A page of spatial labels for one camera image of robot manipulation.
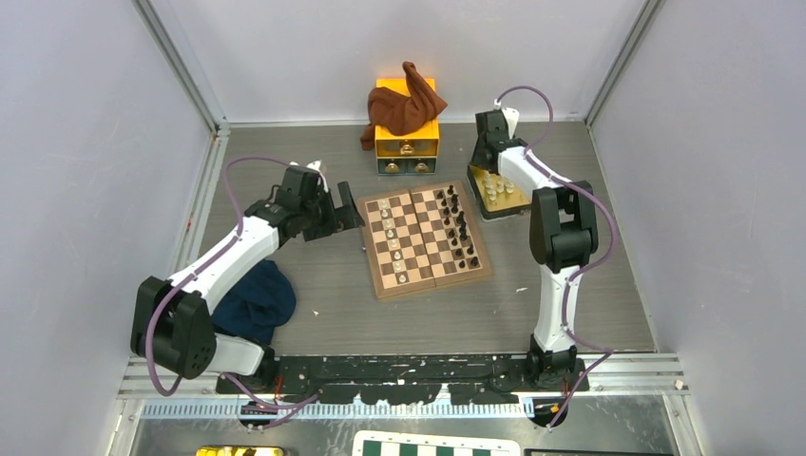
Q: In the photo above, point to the yellow metal tray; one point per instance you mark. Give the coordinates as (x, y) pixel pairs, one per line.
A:
(495, 196)

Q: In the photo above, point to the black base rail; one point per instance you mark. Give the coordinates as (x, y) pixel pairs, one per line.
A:
(470, 379)

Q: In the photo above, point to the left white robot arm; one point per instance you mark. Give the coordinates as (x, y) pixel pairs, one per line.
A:
(173, 326)

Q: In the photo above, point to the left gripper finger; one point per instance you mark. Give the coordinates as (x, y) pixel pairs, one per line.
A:
(348, 220)
(346, 198)

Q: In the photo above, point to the brown cloth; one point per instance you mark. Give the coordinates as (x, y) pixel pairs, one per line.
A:
(401, 114)

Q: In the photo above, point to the green white chess mat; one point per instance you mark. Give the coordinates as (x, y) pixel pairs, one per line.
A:
(384, 443)

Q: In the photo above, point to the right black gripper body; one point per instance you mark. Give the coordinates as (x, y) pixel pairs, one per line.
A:
(475, 161)

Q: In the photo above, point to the wooden chess board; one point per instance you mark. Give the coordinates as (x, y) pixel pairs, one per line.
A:
(436, 234)

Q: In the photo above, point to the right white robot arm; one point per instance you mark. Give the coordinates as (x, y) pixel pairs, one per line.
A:
(563, 235)

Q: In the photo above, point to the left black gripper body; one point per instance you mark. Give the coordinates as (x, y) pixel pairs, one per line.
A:
(319, 219)

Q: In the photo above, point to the yellow drawer box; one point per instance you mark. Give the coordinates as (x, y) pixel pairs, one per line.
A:
(412, 154)

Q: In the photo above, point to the dark blue cloth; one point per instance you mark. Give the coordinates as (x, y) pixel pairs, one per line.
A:
(261, 301)

